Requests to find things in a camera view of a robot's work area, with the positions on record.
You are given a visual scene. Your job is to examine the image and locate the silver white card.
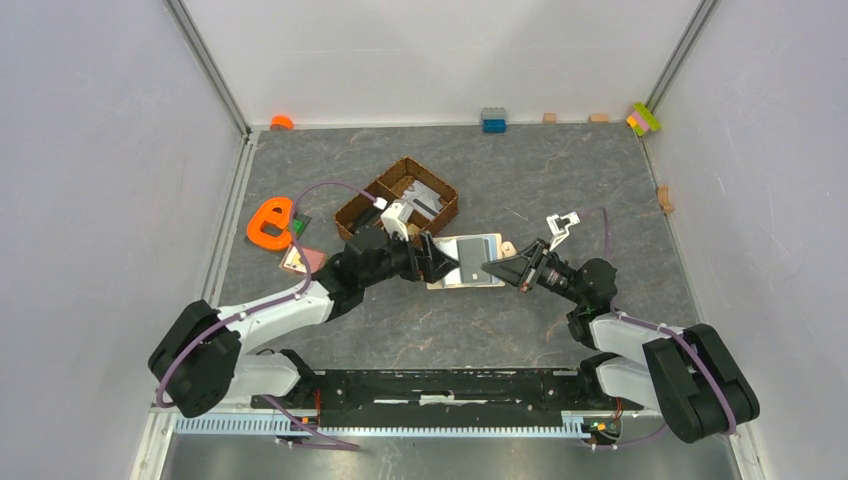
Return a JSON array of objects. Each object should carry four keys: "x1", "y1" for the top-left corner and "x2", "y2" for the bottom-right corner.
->
[{"x1": 401, "y1": 180, "x2": 443, "y2": 220}]

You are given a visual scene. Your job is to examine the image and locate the blue toy brick stack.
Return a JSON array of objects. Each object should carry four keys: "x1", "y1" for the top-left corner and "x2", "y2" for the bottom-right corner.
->
[{"x1": 480, "y1": 107, "x2": 508, "y2": 134}]

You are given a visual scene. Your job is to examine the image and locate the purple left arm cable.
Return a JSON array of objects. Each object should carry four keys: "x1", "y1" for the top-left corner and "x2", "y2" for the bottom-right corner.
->
[{"x1": 154, "y1": 181, "x2": 388, "y2": 452}]

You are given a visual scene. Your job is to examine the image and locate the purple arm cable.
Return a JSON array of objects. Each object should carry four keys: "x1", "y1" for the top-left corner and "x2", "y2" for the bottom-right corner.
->
[
  {"x1": 154, "y1": 181, "x2": 388, "y2": 452},
  {"x1": 574, "y1": 206, "x2": 738, "y2": 453}
]

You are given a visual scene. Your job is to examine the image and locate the aluminium frame rail left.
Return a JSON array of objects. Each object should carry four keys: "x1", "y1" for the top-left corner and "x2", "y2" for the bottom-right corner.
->
[{"x1": 164, "y1": 0, "x2": 252, "y2": 137}]

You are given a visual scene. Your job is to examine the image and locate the pink triangle picture card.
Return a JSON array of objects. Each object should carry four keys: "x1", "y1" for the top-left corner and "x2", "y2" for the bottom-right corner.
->
[{"x1": 279, "y1": 246, "x2": 327, "y2": 274}]

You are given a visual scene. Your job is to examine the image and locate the orange plastic letter toy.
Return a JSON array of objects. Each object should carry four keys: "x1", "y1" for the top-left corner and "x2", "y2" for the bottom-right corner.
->
[{"x1": 246, "y1": 197, "x2": 293, "y2": 252}]

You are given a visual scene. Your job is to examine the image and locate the small wooden block right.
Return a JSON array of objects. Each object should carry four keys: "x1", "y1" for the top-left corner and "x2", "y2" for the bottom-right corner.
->
[{"x1": 588, "y1": 113, "x2": 610, "y2": 123}]

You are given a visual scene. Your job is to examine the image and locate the green pink yellow brick stack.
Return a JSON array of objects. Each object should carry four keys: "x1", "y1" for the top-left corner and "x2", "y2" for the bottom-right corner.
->
[{"x1": 626, "y1": 102, "x2": 662, "y2": 137}]

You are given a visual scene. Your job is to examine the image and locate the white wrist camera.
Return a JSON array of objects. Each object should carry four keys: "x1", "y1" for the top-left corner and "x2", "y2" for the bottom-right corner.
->
[
  {"x1": 380, "y1": 200, "x2": 414, "y2": 241},
  {"x1": 546, "y1": 212, "x2": 581, "y2": 251}
]

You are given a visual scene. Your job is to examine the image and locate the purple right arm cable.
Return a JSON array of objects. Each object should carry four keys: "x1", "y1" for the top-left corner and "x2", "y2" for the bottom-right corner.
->
[{"x1": 574, "y1": 206, "x2": 738, "y2": 453}]

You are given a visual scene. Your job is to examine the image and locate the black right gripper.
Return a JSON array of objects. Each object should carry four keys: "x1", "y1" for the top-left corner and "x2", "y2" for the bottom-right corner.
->
[{"x1": 481, "y1": 237, "x2": 585, "y2": 306}]

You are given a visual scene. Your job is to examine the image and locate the woven wicker divided basket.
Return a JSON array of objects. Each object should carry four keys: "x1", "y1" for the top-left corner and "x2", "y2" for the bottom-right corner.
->
[{"x1": 334, "y1": 157, "x2": 459, "y2": 240}]

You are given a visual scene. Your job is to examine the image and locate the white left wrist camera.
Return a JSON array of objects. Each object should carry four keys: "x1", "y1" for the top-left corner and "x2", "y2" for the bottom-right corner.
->
[{"x1": 380, "y1": 200, "x2": 414, "y2": 241}]

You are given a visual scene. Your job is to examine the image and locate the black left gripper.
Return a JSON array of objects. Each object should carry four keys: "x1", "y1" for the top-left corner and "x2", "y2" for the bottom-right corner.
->
[{"x1": 361, "y1": 225, "x2": 458, "y2": 288}]

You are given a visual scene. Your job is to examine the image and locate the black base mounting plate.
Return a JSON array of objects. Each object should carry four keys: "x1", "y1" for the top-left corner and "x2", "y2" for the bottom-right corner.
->
[{"x1": 251, "y1": 368, "x2": 642, "y2": 428}]

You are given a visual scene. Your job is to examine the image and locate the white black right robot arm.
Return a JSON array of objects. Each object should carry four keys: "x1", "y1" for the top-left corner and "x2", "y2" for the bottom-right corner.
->
[{"x1": 481, "y1": 240, "x2": 761, "y2": 444}]

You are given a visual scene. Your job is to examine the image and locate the small green brick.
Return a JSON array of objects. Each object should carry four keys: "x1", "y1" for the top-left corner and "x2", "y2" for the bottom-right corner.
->
[{"x1": 289, "y1": 214, "x2": 312, "y2": 237}]

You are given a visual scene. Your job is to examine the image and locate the aluminium frame rail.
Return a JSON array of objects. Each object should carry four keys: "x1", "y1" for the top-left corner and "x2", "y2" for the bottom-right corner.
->
[
  {"x1": 164, "y1": 0, "x2": 252, "y2": 137},
  {"x1": 645, "y1": 0, "x2": 720, "y2": 113}
]

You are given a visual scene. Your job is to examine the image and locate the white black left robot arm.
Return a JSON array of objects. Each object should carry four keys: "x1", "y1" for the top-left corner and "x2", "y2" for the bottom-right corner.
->
[{"x1": 148, "y1": 227, "x2": 459, "y2": 418}]

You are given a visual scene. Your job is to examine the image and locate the orange round cap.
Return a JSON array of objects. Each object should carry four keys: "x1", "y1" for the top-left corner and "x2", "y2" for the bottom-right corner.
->
[{"x1": 269, "y1": 115, "x2": 294, "y2": 130}]

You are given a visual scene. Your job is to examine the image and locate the curved wooden block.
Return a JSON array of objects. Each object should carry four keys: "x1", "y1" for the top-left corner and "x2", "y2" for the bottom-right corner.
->
[{"x1": 656, "y1": 185, "x2": 675, "y2": 215}]

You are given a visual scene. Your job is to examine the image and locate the aluminium frame rail right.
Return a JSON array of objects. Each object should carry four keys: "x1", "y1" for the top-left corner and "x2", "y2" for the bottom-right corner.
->
[{"x1": 645, "y1": 0, "x2": 720, "y2": 113}]

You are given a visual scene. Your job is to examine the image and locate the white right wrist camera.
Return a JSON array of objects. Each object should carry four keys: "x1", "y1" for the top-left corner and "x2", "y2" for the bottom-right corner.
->
[{"x1": 546, "y1": 212, "x2": 581, "y2": 251}]

